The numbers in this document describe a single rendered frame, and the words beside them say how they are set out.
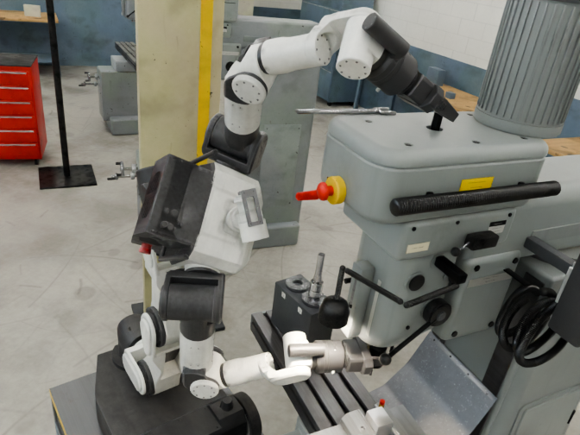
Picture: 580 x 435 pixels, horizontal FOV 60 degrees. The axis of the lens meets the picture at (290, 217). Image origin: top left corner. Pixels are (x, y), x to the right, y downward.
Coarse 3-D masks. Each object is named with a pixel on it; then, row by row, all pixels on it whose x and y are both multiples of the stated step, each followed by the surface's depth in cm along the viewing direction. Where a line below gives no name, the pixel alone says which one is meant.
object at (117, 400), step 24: (120, 336) 209; (120, 360) 213; (96, 384) 203; (120, 384) 204; (120, 408) 194; (144, 408) 195; (168, 408) 197; (192, 408) 198; (216, 408) 194; (240, 408) 195; (120, 432) 185; (144, 432) 184; (168, 432) 185; (192, 432) 186; (216, 432) 188; (240, 432) 195
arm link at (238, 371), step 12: (216, 348) 143; (216, 360) 140; (240, 360) 139; (252, 360) 137; (216, 372) 137; (228, 372) 137; (240, 372) 137; (252, 372) 136; (228, 384) 138; (240, 384) 138
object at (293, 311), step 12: (300, 276) 189; (276, 288) 187; (288, 288) 183; (300, 288) 182; (276, 300) 188; (288, 300) 181; (300, 300) 178; (276, 312) 190; (288, 312) 183; (300, 312) 176; (312, 312) 173; (276, 324) 192; (288, 324) 184; (300, 324) 178; (312, 324) 174; (312, 336) 178; (324, 336) 182
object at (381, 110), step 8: (296, 112) 108; (304, 112) 108; (312, 112) 109; (320, 112) 109; (328, 112) 110; (336, 112) 111; (344, 112) 112; (352, 112) 113; (360, 112) 113; (368, 112) 114; (376, 112) 115; (384, 112) 115; (392, 112) 115
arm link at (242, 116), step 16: (240, 80) 105; (256, 80) 105; (224, 96) 113; (240, 96) 109; (256, 96) 107; (224, 112) 123; (240, 112) 118; (256, 112) 120; (240, 128) 123; (256, 128) 126
